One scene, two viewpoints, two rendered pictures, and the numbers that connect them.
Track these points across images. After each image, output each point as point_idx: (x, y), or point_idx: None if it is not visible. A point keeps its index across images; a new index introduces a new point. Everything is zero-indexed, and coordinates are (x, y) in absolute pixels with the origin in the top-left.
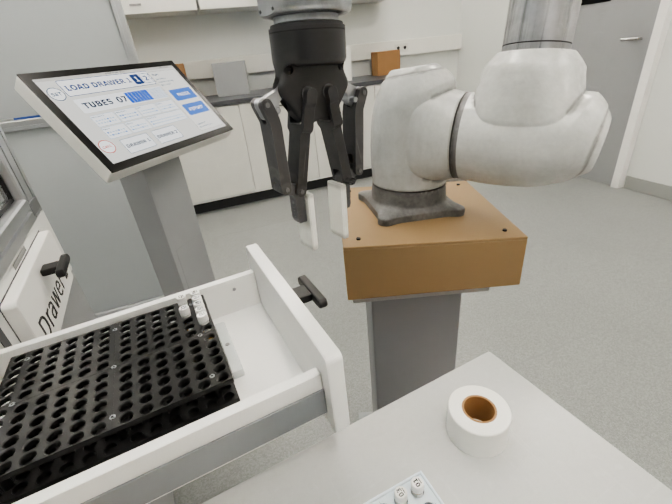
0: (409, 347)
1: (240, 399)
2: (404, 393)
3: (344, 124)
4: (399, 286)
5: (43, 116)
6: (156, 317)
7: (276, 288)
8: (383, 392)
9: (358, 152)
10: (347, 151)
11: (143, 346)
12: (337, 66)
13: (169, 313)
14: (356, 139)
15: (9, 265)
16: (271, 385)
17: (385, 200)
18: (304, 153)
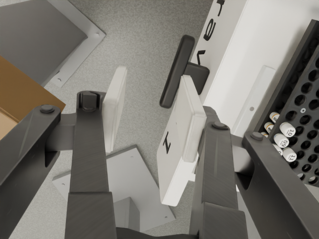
0: (14, 51)
1: (286, 41)
2: (41, 41)
3: (7, 231)
4: (2, 65)
5: None
6: (303, 170)
7: (226, 93)
8: (57, 56)
9: (31, 132)
10: (42, 166)
11: (314, 155)
12: None
13: (291, 168)
14: (20, 154)
15: None
16: (258, 31)
17: None
18: (218, 173)
